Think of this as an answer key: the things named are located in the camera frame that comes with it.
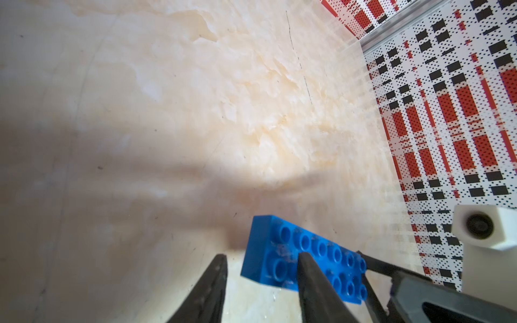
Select blue long lego brick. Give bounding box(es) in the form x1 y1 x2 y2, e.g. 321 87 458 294
240 215 368 304

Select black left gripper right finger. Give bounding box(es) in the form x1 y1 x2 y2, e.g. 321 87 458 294
298 252 358 322

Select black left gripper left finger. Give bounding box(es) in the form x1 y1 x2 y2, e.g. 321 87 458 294
168 254 228 323

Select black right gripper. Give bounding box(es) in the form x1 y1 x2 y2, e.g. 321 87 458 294
357 251 516 323

